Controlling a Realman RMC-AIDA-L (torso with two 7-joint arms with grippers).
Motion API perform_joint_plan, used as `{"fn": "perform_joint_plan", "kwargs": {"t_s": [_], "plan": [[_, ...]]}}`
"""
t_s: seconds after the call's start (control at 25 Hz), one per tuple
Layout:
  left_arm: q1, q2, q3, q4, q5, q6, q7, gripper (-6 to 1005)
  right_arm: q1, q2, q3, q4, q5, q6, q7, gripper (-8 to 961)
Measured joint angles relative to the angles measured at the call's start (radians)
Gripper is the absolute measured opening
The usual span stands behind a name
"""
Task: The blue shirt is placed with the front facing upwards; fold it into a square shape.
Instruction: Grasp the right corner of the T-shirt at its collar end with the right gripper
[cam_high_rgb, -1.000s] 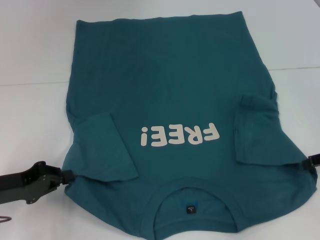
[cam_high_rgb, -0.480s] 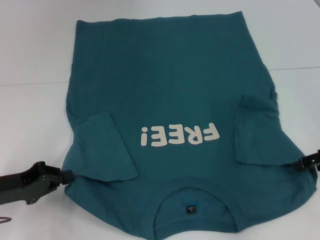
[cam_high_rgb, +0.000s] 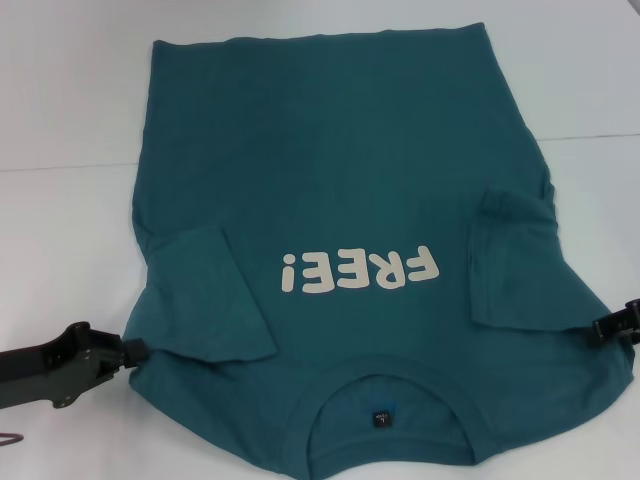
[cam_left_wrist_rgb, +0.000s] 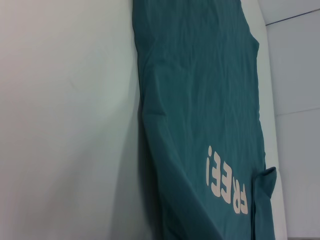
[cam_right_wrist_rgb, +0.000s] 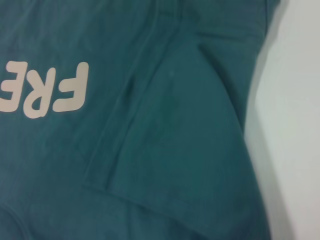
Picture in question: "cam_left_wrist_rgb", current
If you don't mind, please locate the teal blue printed T-shirt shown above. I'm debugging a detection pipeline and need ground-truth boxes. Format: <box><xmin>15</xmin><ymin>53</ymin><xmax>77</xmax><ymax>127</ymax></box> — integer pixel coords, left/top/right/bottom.
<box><xmin>131</xmin><ymin>0</ymin><xmax>278</xmax><ymax>240</ymax></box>

